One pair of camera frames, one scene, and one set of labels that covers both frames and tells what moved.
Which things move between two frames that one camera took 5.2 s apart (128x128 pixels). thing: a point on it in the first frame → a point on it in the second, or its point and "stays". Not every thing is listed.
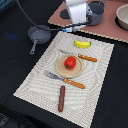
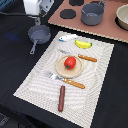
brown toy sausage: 61,98 stays
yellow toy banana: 82,45 stays
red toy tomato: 70,62 stays
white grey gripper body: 79,13 → 37,7
